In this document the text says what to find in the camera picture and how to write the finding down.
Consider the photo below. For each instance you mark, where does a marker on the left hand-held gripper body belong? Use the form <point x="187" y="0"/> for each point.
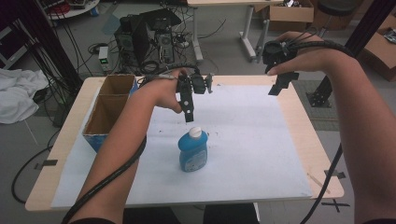
<point x="198" y="84"/>

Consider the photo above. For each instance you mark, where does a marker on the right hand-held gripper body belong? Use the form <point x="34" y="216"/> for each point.
<point x="277" y="53"/>

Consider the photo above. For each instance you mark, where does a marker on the blue bottle with white cap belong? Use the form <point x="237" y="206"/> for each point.
<point x="193" y="152"/>

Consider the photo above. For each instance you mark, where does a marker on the person's left hand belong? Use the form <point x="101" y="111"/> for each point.
<point x="165" y="91"/>

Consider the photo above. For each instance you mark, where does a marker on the person's right hand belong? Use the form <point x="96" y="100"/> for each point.
<point x="311" y="60"/>

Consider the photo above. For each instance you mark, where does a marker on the brown cardboard box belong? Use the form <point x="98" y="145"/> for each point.
<point x="381" y="51"/>
<point x="291" y="17"/>

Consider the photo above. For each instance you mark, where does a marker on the white foam mat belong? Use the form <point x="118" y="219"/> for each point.
<point x="249" y="149"/>

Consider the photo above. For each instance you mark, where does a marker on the black computer tower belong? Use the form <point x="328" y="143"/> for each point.
<point x="140" y="37"/>

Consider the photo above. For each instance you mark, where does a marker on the black office chair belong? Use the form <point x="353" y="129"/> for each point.
<point x="337" y="6"/>

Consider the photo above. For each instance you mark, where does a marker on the open cardboard box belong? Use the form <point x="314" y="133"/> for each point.
<point x="107" y="115"/>

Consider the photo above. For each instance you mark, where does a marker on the black metal stand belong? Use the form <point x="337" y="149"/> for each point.
<point x="367" y="28"/>

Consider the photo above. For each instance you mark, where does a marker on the white power supply unit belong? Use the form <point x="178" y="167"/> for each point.
<point x="103" y="57"/>

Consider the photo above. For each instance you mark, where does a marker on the person's dark trousers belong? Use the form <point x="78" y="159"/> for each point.
<point x="186" y="214"/>

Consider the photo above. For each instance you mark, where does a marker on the black tape strip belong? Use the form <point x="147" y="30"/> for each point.
<point x="46" y="163"/>
<point x="334" y="174"/>

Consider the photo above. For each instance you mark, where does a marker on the thin wooden stick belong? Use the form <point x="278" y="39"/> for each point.
<point x="318" y="183"/>

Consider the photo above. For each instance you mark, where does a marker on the round white table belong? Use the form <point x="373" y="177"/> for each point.
<point x="74" y="7"/>

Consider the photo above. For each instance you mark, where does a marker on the white cloth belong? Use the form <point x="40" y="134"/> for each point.
<point x="18" y="93"/>

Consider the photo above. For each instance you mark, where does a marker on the white desk frame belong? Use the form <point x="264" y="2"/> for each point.
<point x="246" y="28"/>

